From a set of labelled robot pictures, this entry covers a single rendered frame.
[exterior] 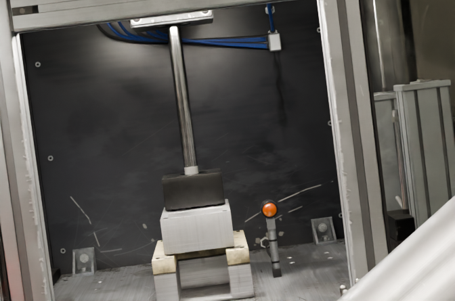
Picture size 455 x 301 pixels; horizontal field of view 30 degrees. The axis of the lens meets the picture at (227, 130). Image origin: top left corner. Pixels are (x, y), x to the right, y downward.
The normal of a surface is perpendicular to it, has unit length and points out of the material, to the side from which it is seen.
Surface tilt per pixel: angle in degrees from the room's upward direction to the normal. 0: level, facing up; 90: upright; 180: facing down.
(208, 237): 90
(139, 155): 90
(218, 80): 90
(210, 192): 90
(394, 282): 44
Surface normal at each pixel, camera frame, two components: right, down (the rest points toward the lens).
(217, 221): 0.03, 0.05
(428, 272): -0.52, -0.54
